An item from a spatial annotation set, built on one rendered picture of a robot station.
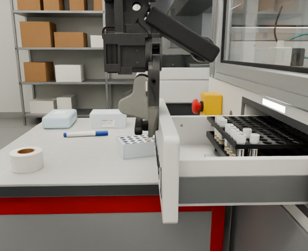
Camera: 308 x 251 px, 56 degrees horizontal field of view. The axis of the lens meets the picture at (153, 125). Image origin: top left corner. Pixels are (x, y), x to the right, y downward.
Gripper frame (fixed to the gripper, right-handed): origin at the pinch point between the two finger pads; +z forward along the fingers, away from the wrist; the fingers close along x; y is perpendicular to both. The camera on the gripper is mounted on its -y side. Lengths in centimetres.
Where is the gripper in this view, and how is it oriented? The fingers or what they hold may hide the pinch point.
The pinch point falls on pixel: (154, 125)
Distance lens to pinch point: 46.1
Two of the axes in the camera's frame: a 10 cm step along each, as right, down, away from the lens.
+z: 0.0, 9.7, 2.4
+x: 0.3, 2.4, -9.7
